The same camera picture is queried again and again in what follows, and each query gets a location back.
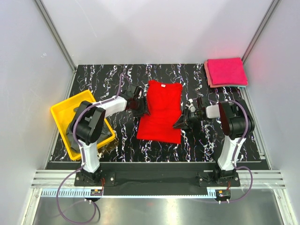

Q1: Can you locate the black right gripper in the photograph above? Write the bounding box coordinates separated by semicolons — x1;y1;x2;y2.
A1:
172;107;204;129

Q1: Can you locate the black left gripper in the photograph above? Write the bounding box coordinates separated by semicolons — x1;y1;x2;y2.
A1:
132;96;150;118

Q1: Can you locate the red t-shirt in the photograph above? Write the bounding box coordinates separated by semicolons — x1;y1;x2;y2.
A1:
137;80;182;144

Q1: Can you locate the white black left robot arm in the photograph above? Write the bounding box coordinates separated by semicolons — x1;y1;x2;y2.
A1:
69;84;149;186

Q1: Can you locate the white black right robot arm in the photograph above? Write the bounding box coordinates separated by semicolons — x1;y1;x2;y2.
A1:
172;97;255;186

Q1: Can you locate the folded teal t-shirt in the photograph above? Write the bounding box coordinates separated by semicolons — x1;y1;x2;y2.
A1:
228;84;247;88

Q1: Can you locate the folded salmon pink t-shirt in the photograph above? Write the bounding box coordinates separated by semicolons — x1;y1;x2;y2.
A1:
203;60;247;89

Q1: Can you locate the yellow plastic bin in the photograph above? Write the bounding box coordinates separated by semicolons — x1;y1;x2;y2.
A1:
50;90;116;161

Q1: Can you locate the grey t-shirt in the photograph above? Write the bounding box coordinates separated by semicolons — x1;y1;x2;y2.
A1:
65;106;113;153

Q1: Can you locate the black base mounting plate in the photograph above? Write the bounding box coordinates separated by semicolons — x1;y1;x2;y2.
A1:
75;162;240;197

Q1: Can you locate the white slotted cable duct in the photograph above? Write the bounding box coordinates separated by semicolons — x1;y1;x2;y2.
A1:
41;188;216;199

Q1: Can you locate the left aluminium corner post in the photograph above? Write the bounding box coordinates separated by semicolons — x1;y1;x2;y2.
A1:
34;0;77;72

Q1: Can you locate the aluminium corner post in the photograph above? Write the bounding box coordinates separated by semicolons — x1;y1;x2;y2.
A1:
34;0;77;72
241;0;281;64

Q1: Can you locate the right aluminium corner post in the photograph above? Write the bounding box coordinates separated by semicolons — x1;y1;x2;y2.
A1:
241;0;281;64

